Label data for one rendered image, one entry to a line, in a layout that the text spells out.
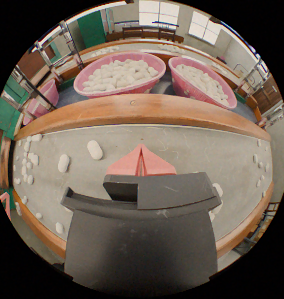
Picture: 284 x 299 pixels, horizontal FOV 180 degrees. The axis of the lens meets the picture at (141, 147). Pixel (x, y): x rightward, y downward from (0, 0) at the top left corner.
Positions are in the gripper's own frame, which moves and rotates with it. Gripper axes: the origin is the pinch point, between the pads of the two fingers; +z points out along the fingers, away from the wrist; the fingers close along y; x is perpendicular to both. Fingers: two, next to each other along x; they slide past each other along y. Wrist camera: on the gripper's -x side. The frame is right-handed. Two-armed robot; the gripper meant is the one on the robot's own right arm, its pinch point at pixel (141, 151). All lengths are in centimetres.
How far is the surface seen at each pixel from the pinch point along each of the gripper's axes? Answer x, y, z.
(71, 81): -18.0, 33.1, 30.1
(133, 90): -7.6, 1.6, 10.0
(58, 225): 11.6, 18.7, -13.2
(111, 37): -163, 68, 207
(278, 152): 18, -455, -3
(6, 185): 10, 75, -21
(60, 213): 11.0, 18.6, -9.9
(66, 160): 1.6, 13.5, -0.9
